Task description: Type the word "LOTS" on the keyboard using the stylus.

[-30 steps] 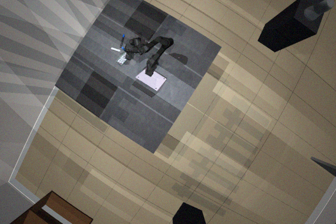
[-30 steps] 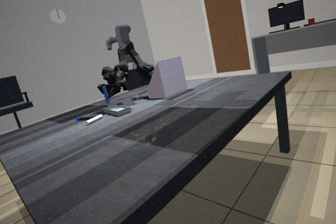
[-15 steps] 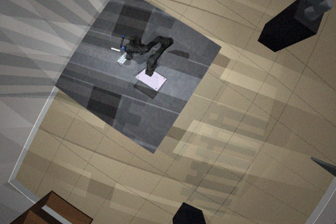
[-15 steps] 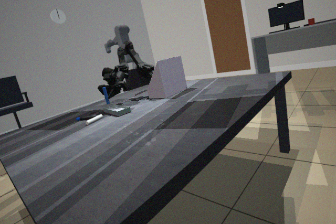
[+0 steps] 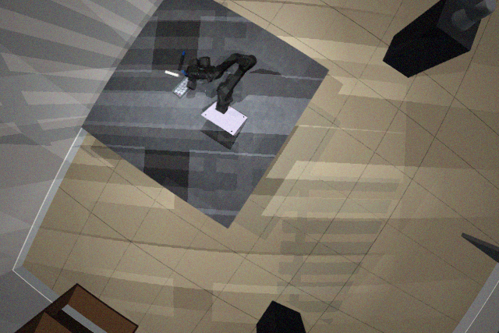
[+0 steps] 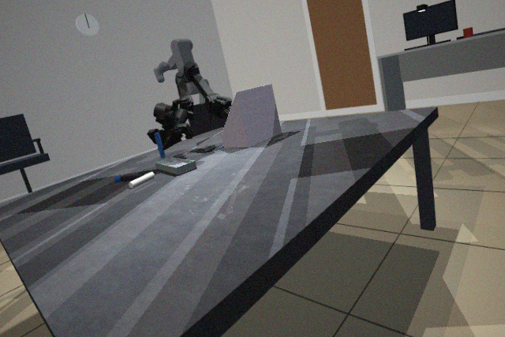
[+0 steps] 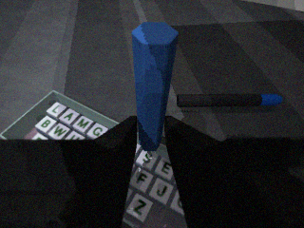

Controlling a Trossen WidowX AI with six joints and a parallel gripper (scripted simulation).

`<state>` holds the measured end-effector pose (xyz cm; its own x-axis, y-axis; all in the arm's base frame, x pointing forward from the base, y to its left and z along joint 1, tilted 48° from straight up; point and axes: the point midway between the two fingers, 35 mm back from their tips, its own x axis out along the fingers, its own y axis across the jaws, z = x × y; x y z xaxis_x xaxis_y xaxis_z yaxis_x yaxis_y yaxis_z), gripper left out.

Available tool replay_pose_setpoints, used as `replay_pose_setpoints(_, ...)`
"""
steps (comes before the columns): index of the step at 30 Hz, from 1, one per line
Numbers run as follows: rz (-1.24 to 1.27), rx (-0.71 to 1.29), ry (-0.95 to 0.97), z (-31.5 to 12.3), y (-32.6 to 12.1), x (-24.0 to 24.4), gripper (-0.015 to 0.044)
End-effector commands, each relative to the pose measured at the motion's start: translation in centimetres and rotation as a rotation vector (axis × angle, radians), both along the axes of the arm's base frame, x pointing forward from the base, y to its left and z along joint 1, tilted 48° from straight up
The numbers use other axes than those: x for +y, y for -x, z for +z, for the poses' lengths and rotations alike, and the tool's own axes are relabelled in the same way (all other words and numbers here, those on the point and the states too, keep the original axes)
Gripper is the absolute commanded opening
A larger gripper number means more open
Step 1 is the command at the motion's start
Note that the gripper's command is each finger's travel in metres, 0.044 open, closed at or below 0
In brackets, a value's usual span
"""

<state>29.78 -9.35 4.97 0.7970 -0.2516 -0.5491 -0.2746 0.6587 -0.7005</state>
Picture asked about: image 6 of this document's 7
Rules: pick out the white cylinder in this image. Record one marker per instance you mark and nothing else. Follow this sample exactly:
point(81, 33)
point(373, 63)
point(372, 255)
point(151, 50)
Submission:
point(142, 179)

